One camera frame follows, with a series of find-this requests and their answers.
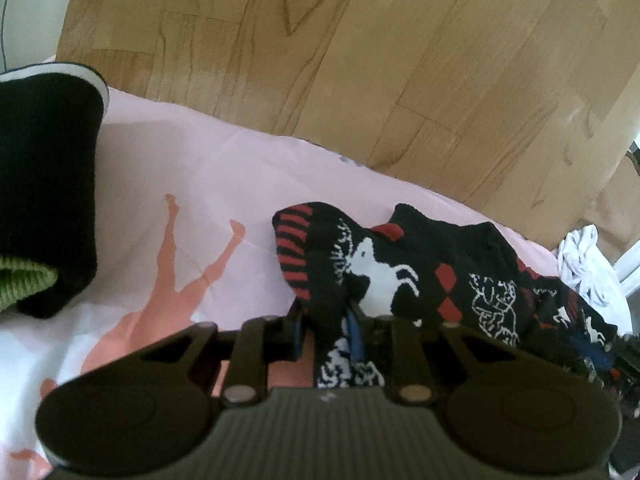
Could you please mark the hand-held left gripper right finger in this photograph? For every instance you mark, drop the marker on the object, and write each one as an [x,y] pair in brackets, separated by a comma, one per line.
[356,337]

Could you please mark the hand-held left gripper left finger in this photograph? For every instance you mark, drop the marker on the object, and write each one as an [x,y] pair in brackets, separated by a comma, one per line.
[295,332]

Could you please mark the black red patterned sock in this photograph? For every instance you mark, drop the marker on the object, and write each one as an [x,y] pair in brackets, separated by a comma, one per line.
[320,270]
[480,265]

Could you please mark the pink printed blanket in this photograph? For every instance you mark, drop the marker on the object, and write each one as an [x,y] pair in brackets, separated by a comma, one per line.
[200,160]

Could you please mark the white crumpled cloth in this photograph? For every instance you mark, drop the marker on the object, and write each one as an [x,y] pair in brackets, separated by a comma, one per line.
[595,270]

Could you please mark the white furniture leg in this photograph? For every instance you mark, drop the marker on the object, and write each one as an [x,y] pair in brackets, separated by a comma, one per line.
[631,272]

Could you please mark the black sock with green cuff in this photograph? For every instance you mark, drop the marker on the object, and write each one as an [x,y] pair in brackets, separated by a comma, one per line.
[45,170]

